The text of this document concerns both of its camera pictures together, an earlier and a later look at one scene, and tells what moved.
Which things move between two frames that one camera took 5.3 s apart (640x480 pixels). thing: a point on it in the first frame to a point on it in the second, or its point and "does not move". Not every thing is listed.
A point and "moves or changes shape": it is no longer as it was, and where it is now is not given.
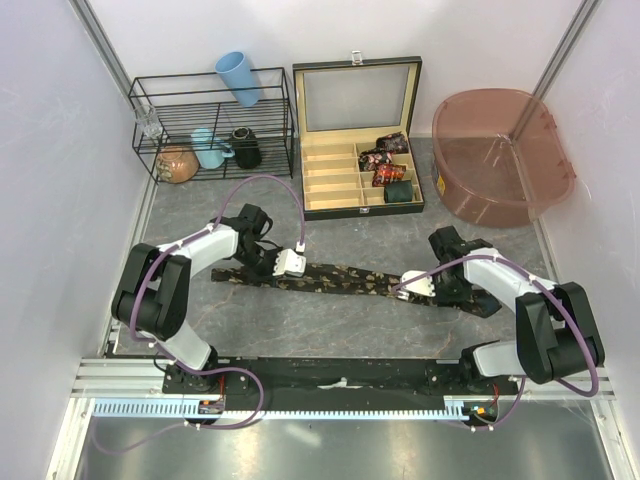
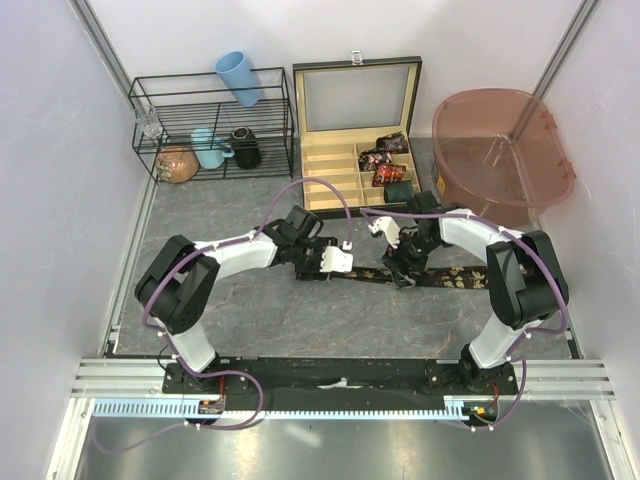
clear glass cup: x=146 y=115 does not move
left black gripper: x=273 y=253 to x=313 y=273
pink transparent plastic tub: x=499 y=157 does not move
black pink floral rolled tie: x=369 y=160 does not move
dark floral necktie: x=361 y=281 moves or changes shape
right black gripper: x=464 y=295 to x=395 y=258
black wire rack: x=213 y=125 does not move
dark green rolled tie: x=398 y=191 does not move
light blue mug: x=210 y=151 does not move
